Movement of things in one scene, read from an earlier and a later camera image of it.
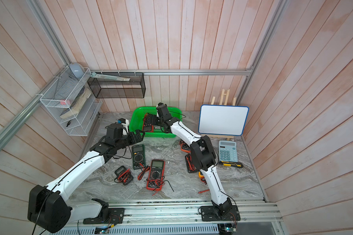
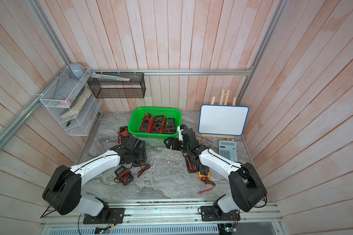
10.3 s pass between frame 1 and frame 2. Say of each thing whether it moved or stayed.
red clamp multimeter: stayed
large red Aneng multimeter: moved
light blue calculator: stayed
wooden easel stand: stayed
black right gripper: moved
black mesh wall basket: stayed
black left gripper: moved
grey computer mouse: stayed
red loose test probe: stayed
